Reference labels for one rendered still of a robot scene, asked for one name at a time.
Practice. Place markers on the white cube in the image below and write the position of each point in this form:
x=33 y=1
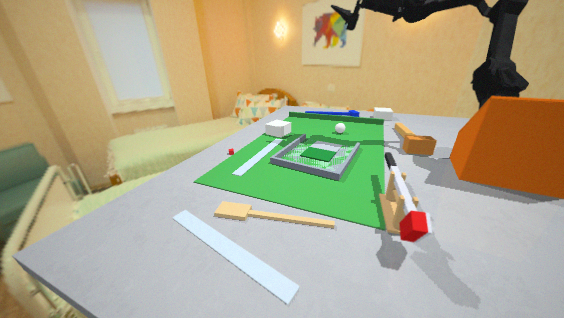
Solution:
x=383 y=113
x=278 y=128

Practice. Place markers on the white golf ball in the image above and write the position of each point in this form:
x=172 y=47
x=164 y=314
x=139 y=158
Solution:
x=340 y=127

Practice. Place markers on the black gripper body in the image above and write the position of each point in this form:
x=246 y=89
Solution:
x=374 y=5

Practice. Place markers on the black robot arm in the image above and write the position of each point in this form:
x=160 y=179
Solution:
x=497 y=76

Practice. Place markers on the green flat mat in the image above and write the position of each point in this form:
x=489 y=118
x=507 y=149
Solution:
x=354 y=198

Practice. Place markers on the blue putter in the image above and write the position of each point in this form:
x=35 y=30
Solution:
x=350 y=113

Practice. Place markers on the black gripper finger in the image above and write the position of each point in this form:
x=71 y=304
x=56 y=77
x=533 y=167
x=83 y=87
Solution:
x=342 y=12

